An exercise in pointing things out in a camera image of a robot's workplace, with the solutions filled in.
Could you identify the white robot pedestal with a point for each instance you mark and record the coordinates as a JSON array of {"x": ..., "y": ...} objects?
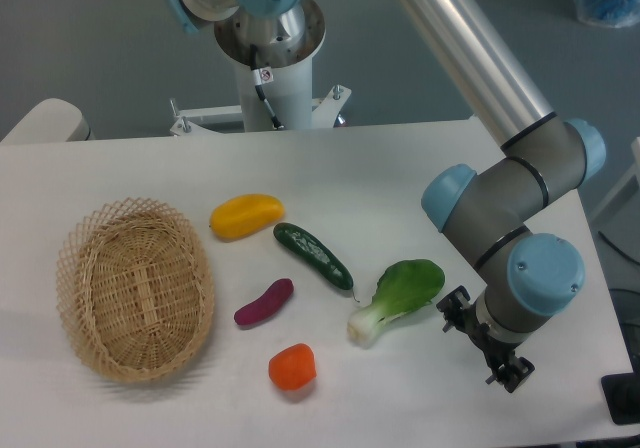
[{"x": 272, "y": 60}]

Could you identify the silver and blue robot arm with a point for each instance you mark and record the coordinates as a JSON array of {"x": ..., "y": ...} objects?
[{"x": 529, "y": 277}]

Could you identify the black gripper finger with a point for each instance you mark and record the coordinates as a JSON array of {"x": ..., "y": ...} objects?
[
  {"x": 510, "y": 372},
  {"x": 454, "y": 307}
]

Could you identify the green bok choy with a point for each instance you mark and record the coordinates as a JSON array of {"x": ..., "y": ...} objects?
[{"x": 404, "y": 288}]

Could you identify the purple sweet potato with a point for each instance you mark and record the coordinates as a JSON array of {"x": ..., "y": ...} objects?
[{"x": 265, "y": 306}]

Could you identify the black device at table edge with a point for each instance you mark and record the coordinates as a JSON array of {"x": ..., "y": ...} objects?
[{"x": 621, "y": 393}]

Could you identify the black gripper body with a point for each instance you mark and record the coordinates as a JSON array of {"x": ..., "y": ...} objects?
[{"x": 497, "y": 343}]

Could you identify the dark green cucumber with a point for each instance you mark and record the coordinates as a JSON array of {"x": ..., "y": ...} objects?
[{"x": 310, "y": 250}]

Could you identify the woven wicker basket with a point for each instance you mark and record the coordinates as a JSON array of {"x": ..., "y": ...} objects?
[{"x": 135, "y": 292}]

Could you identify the orange persimmon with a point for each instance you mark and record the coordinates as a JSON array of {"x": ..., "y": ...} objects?
[{"x": 293, "y": 368}]

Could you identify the white chair back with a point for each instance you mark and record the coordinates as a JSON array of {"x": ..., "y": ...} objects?
[{"x": 51, "y": 121}]

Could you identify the yellow mango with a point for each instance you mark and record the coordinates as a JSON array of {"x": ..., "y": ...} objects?
[{"x": 245, "y": 215}]

